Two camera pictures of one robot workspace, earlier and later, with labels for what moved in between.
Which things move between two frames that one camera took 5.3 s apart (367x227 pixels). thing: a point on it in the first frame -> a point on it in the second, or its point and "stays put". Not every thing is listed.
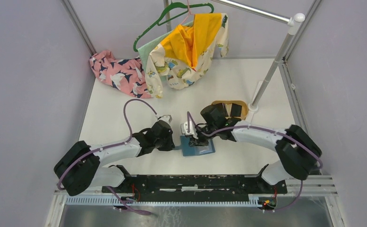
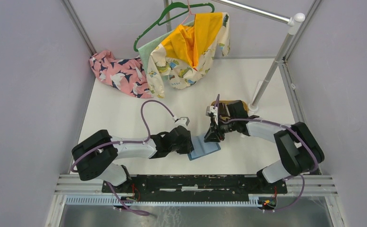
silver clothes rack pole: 292,22 stays put
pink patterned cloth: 126,74 stays put
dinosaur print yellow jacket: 186,55 stays put
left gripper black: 170,144 -> 188,147
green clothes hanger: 187,7 stays put
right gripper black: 200,142 -> 214,134
